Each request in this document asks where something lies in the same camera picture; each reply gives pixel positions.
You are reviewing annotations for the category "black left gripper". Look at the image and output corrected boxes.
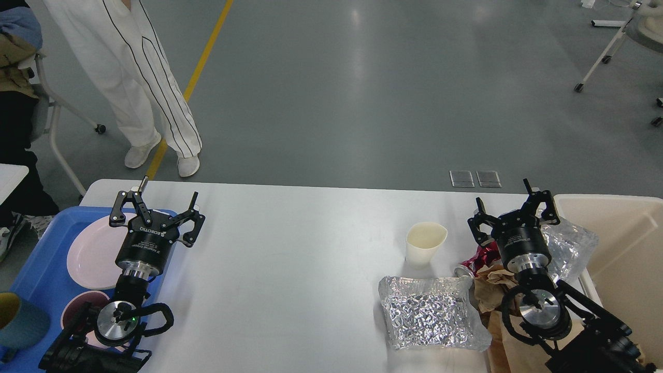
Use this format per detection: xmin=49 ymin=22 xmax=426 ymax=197
xmin=109 ymin=176 xmax=206 ymax=278

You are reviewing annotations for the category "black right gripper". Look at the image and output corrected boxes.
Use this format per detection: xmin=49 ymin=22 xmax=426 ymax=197
xmin=467 ymin=178 xmax=560 ymax=272

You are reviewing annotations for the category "pink plate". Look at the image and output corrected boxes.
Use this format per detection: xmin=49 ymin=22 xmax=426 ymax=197
xmin=67 ymin=215 xmax=127 ymax=290

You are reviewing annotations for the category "pink mug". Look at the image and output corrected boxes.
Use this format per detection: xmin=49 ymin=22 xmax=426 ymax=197
xmin=61 ymin=290 xmax=125 ymax=353

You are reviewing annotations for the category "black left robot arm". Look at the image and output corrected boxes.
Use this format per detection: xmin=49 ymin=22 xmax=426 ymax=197
xmin=38 ymin=177 xmax=205 ymax=372

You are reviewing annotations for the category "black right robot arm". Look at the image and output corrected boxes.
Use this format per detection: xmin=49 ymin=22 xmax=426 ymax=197
xmin=467 ymin=179 xmax=656 ymax=372

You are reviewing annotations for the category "crushed red can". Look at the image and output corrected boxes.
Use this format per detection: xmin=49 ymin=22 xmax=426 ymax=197
xmin=454 ymin=241 xmax=500 ymax=278

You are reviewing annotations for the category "floor socket plate right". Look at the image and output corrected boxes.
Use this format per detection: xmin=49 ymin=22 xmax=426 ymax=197
xmin=476 ymin=170 xmax=502 ymax=188

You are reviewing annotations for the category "floor socket plate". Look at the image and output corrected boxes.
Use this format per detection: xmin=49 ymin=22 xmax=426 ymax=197
xmin=449 ymin=170 xmax=475 ymax=188
xmin=476 ymin=170 xmax=502 ymax=188

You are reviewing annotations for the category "crumpled foil container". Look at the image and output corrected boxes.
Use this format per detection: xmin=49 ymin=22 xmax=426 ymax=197
xmin=541 ymin=218 xmax=599 ymax=282

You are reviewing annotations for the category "floor socket plate left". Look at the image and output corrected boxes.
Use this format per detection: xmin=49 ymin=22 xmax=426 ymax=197
xmin=449 ymin=170 xmax=475 ymax=188

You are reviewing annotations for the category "cream paper cup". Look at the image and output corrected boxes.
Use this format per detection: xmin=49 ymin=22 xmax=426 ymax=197
xmin=406 ymin=222 xmax=448 ymax=268

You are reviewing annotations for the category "blue plastic tray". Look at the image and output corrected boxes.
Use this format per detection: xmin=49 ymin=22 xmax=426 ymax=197
xmin=0 ymin=207 xmax=181 ymax=373

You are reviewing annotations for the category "beige plastic bin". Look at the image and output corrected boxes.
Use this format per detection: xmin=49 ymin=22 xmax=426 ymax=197
xmin=555 ymin=194 xmax=662 ymax=368

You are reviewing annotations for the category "flat aluminium foil tray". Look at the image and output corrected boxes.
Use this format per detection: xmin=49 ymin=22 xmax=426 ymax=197
xmin=378 ymin=276 xmax=492 ymax=351

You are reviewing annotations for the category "brown paper bag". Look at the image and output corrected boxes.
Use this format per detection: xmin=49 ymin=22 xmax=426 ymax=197
xmin=474 ymin=263 xmax=550 ymax=372

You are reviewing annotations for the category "white side table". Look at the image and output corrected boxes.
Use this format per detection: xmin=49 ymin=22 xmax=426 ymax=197
xmin=0 ymin=163 xmax=29 ymax=204

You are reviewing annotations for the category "teal mug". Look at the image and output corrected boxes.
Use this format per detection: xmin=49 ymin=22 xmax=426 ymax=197
xmin=1 ymin=291 xmax=50 ymax=365

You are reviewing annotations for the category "white chair left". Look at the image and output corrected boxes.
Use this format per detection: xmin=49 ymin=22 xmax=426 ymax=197
xmin=19 ymin=50 xmax=106 ymax=200

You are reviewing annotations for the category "person in white trousers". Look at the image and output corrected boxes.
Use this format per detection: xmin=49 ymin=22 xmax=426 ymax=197
xmin=45 ymin=1 xmax=202 ymax=178

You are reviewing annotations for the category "seated person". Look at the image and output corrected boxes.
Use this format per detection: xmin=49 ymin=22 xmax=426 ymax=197
xmin=1 ymin=1 xmax=59 ymax=257

